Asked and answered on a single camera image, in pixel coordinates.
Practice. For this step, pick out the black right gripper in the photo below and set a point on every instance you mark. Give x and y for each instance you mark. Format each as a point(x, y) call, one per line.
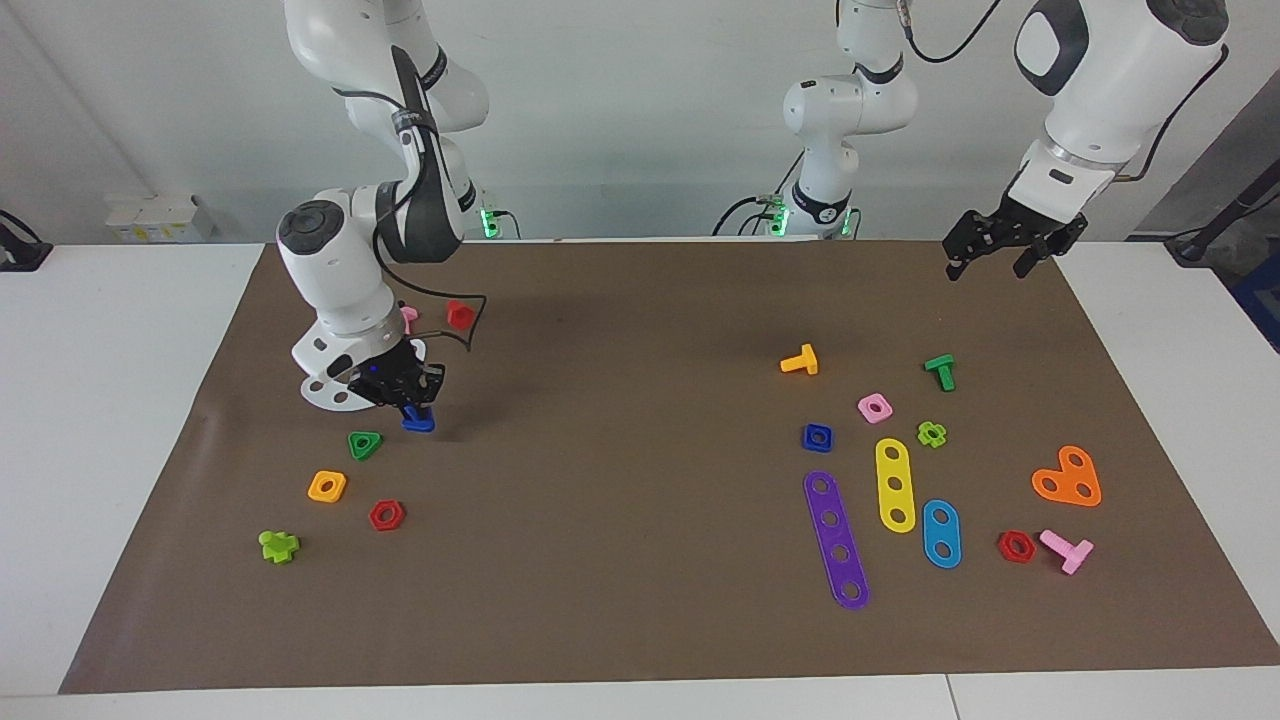
point(400, 378)

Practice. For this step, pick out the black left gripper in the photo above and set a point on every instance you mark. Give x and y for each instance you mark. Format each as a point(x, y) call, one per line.
point(1010, 228)

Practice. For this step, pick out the blue plastic bolt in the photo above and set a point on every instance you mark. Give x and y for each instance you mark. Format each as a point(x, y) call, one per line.
point(418, 425)

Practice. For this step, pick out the blue square nut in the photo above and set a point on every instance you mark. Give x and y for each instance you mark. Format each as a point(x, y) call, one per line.
point(807, 440)

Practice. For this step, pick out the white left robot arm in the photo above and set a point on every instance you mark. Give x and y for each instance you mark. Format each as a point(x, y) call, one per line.
point(1120, 70)

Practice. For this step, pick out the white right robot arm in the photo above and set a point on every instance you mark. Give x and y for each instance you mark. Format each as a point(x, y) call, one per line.
point(335, 270)

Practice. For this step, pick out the green triangle nut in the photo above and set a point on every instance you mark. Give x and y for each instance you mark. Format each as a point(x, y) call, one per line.
point(374, 439)

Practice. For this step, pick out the pink plastic bolt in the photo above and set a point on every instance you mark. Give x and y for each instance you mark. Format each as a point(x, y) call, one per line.
point(1075, 552)
point(409, 320)

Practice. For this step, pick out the white curved five-hole plate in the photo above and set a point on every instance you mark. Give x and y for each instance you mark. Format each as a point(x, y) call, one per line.
point(328, 397)

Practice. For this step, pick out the red plastic bolt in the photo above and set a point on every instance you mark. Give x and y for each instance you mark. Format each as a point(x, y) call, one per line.
point(460, 316)

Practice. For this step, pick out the red hexagon nut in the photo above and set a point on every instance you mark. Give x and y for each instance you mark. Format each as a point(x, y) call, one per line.
point(1003, 548)
point(373, 517)

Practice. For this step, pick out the green plastic bolt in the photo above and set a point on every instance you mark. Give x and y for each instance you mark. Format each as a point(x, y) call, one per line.
point(942, 370)

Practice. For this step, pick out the orange square nut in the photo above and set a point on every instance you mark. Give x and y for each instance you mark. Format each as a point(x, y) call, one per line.
point(315, 490)

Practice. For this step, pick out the lime green cross nut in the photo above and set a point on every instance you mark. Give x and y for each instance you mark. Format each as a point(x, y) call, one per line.
point(922, 432)

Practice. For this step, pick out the pink square nut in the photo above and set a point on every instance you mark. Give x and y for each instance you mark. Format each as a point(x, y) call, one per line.
point(864, 404)

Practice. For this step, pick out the lime green cross-head bolt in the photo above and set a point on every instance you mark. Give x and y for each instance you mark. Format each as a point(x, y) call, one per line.
point(278, 547)

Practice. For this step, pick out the orange plastic bolt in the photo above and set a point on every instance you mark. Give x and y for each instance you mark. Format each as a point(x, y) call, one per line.
point(805, 362)

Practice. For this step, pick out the yellow three-hole strip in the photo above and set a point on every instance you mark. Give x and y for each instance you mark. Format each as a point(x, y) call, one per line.
point(893, 467)

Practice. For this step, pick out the black stand pole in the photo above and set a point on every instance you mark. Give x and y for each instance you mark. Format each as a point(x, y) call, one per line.
point(1215, 225)

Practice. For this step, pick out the orange three-hole corner plate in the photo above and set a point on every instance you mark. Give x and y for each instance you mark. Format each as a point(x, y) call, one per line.
point(1066, 480)

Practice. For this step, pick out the brown table mat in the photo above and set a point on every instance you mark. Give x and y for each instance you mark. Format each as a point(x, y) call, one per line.
point(600, 560)

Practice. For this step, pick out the blue crate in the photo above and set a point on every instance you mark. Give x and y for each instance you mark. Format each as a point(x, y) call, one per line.
point(1262, 300)

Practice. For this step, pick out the blue two-hole strip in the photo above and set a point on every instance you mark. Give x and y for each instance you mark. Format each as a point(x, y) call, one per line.
point(941, 534)

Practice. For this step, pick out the purple four-hole strip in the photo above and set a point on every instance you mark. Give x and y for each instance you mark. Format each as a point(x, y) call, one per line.
point(835, 537)

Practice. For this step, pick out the white box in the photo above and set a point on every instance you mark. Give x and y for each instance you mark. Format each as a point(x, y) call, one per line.
point(150, 220)

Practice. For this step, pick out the black device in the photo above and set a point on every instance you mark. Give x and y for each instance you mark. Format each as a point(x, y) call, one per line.
point(20, 255)

